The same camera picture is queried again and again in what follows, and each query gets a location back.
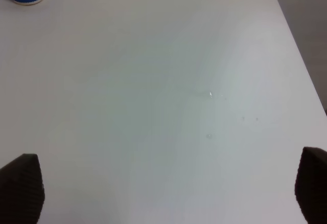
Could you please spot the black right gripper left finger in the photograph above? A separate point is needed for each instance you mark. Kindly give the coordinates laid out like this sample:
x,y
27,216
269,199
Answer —
x,y
22,190

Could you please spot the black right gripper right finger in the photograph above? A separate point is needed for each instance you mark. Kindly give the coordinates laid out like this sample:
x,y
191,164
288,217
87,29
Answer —
x,y
310,185

